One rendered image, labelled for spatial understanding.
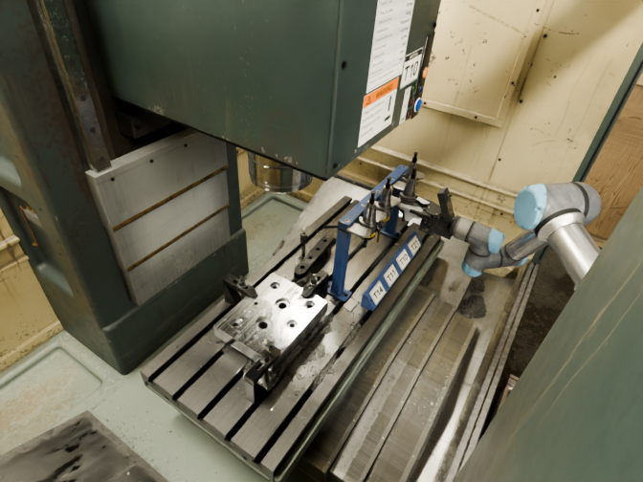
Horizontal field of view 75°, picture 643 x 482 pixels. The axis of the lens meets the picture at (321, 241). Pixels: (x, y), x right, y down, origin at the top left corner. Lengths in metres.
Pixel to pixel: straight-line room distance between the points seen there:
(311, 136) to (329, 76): 0.12
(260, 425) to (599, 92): 1.53
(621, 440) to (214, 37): 0.81
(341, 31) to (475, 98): 1.19
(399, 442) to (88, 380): 1.14
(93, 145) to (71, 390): 0.96
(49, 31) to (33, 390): 1.25
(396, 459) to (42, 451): 1.05
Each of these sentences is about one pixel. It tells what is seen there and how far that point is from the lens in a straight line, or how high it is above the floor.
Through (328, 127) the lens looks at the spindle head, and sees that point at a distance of 0.76.
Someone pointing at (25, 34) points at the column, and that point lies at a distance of 1.15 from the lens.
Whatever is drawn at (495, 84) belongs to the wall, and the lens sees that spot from 1.82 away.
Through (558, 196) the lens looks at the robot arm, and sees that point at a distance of 1.19.
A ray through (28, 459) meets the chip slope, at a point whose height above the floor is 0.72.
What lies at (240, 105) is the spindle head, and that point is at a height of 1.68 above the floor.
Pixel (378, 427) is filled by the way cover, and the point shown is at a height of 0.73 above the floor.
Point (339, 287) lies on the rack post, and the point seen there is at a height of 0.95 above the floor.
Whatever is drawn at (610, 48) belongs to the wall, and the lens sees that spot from 1.75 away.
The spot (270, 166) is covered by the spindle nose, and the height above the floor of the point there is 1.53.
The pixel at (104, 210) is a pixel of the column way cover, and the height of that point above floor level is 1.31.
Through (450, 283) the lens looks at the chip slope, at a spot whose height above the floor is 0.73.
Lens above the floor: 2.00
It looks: 39 degrees down
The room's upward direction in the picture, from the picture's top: 4 degrees clockwise
